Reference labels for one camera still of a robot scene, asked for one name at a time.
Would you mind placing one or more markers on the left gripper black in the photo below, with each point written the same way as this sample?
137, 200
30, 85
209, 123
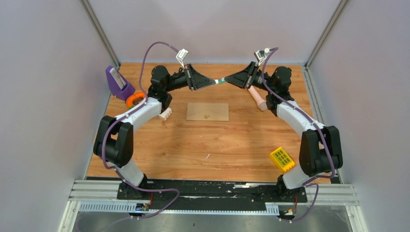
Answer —
197, 81

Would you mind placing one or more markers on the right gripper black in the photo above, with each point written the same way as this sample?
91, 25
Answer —
240, 79

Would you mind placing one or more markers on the green white glue stick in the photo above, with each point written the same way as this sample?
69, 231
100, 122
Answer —
219, 81

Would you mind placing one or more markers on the brown paper envelope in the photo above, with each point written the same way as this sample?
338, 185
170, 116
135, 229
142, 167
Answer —
207, 111

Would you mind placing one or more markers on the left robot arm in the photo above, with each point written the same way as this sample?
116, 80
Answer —
114, 140

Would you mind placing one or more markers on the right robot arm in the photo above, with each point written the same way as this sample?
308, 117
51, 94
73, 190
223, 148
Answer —
320, 152

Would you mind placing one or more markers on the pink cylindrical tube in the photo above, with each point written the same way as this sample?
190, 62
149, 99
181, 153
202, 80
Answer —
261, 103

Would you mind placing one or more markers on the blue white toy block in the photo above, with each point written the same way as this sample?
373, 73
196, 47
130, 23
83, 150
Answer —
165, 114

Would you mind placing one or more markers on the purple holder stand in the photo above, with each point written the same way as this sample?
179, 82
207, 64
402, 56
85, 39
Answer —
118, 85

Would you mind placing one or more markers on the yellow toy block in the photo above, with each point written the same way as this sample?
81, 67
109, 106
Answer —
282, 160

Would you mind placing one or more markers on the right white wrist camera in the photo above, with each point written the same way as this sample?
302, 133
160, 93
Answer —
261, 55

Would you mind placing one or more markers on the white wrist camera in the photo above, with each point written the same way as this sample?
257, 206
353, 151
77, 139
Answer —
261, 55
181, 54

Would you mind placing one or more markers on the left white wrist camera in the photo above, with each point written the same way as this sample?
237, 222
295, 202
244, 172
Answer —
181, 54

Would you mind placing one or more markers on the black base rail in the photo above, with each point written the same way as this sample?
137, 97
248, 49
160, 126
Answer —
201, 195

